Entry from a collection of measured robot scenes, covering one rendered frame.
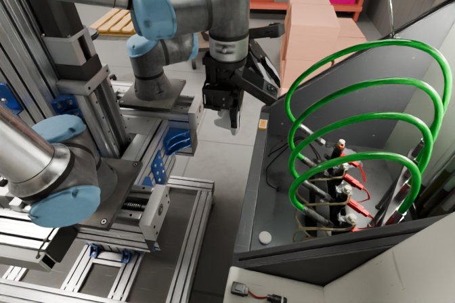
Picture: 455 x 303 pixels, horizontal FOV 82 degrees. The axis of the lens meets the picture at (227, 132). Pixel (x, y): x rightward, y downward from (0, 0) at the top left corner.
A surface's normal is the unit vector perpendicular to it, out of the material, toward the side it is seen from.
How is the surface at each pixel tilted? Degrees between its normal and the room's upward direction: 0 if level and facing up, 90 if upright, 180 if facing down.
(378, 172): 0
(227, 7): 86
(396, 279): 76
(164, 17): 81
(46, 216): 98
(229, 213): 0
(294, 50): 90
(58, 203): 97
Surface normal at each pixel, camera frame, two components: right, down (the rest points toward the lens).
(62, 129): -0.07, -0.81
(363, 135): -0.21, 0.66
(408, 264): -0.95, -0.31
